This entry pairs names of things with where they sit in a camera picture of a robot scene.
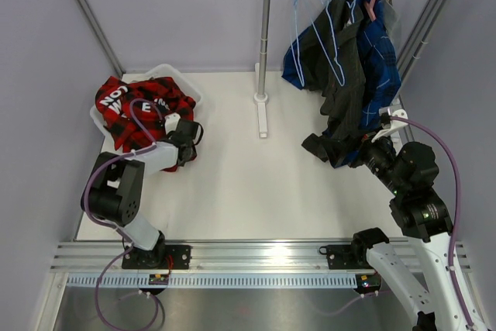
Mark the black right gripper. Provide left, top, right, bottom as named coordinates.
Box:
left=320, top=125, right=407, bottom=195

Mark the red black checked shirt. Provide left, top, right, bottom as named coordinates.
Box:
left=95, top=77, right=196, bottom=172

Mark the light blue wire hanger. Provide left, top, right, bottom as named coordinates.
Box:
left=283, top=0, right=316, bottom=90

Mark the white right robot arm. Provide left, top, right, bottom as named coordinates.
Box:
left=350, top=137, right=487, bottom=330

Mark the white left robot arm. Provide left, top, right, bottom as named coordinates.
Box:
left=81, top=114, right=204, bottom=270

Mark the blue plaid shirt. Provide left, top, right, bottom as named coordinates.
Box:
left=281, top=0, right=402, bottom=169

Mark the dark grey striped shirt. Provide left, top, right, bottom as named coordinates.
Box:
left=302, top=0, right=365, bottom=168

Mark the white plastic basket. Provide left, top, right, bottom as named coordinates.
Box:
left=89, top=64, right=205, bottom=139

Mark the metal clothes rack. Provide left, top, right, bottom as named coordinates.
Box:
left=253, top=0, right=447, bottom=140

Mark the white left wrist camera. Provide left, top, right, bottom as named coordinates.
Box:
left=164, top=112, right=181, bottom=136

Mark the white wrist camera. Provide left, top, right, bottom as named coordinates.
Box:
left=371, top=108, right=408, bottom=143
left=164, top=112, right=181, bottom=136

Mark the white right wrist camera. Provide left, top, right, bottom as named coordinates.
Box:
left=371, top=108, right=408, bottom=143

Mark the aluminium mounting rail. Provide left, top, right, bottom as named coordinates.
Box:
left=50, top=238, right=472, bottom=273

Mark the white slotted cable duct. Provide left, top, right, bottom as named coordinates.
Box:
left=66, top=273, right=358, bottom=289

